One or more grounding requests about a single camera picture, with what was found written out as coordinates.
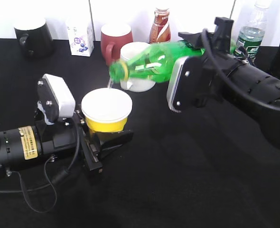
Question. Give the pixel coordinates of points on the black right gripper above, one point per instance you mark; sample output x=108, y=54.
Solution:
x=219, y=42

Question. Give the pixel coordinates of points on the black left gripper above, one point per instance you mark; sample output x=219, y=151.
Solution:
x=70, y=137

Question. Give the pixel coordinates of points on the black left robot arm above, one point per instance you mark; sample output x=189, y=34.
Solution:
x=29, y=146

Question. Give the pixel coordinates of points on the small milk carton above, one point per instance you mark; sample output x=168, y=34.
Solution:
x=80, y=36

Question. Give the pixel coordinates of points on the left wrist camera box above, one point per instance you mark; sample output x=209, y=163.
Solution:
x=55, y=100

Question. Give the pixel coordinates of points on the clear Cestbon water bottle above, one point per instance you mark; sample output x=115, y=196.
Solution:
x=253, y=30

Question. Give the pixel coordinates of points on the white mug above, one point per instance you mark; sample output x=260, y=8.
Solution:
x=128, y=51

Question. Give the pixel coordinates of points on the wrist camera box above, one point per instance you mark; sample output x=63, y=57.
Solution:
x=184, y=82
x=55, y=100

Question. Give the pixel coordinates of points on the brown Nescafe bottle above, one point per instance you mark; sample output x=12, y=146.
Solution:
x=160, y=30

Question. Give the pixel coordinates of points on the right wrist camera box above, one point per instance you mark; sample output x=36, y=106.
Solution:
x=184, y=82

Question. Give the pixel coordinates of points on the red mug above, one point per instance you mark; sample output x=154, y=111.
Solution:
x=113, y=37

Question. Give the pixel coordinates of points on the yellow plastic cup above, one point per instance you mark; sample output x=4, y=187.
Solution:
x=106, y=110

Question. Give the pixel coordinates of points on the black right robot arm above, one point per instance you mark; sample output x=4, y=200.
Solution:
x=218, y=75

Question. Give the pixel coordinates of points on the black mug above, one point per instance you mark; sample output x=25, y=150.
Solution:
x=33, y=37

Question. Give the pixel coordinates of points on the green soda bottle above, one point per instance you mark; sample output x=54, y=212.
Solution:
x=154, y=63

